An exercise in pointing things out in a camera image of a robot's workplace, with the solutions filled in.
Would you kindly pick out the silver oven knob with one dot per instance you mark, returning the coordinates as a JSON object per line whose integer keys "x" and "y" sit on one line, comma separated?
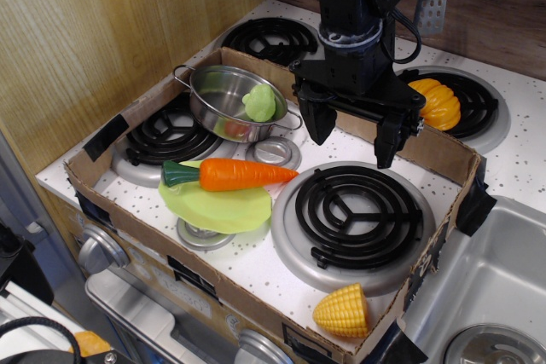
{"x": 100, "y": 251}
{"x": 256, "y": 348}

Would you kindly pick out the orange toy pumpkin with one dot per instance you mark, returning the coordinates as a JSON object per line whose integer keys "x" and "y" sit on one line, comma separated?
{"x": 442, "y": 110}

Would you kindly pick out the hanging metal spatula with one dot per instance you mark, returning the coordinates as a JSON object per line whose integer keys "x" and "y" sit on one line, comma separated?
{"x": 429, "y": 17}

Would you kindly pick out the orange toy carrot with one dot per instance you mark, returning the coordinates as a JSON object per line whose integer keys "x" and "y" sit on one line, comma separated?
{"x": 222, "y": 175}

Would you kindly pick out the black device at left edge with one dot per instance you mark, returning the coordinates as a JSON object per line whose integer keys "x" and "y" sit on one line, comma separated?
{"x": 19, "y": 266}

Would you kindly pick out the right silver oven knob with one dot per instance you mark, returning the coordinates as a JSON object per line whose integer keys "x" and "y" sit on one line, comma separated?
{"x": 256, "y": 348}

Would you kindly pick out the left silver oven knob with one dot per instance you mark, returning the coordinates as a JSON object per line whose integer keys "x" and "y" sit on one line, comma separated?
{"x": 100, "y": 251}

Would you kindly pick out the front right black burner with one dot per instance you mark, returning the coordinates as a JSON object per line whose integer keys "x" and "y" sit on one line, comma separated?
{"x": 347, "y": 222}

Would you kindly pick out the light green plastic plate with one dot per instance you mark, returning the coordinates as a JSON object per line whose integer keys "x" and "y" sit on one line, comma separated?
{"x": 230, "y": 212}

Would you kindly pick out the front left black burner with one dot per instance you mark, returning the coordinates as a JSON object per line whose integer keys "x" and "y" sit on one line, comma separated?
{"x": 172, "y": 134}

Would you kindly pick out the small steel pot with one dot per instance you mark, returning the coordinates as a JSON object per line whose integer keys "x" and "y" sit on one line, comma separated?
{"x": 215, "y": 100}

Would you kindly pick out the yellow toy corn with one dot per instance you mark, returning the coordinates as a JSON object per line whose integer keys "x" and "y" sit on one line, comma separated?
{"x": 344, "y": 312}

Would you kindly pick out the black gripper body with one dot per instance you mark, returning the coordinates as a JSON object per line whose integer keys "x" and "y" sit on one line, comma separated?
{"x": 360, "y": 81}

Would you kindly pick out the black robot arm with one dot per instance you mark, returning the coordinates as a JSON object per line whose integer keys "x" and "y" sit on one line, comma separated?
{"x": 356, "y": 21}

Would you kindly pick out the silver oven door handle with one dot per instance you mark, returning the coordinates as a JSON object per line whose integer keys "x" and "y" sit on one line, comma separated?
{"x": 155, "y": 323}

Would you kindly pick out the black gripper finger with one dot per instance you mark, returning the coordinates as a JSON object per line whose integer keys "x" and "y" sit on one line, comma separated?
{"x": 391, "y": 135}
{"x": 319, "y": 117}

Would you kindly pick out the back right black burner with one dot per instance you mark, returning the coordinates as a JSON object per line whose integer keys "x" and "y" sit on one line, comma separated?
{"x": 485, "y": 119}

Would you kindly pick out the orange object bottom left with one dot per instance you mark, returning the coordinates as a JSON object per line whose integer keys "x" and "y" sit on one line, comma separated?
{"x": 91, "y": 344}

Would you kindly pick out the silver disc under plate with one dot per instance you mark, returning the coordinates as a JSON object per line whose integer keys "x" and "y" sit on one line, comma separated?
{"x": 201, "y": 239}

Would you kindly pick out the back left black burner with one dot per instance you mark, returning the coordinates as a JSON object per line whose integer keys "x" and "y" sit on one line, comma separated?
{"x": 275, "y": 39}

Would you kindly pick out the stainless steel sink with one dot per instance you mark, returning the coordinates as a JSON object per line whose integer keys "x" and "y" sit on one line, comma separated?
{"x": 486, "y": 302}

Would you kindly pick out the green toy vegetable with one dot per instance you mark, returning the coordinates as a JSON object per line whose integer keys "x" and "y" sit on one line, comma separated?
{"x": 260, "y": 103}

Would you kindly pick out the silver disc behind plate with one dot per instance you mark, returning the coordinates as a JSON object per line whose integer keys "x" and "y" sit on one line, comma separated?
{"x": 275, "y": 150}

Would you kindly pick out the black burner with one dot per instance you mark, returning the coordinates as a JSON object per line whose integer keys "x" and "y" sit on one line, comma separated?
{"x": 172, "y": 134}
{"x": 485, "y": 119}
{"x": 275, "y": 39}
{"x": 347, "y": 222}

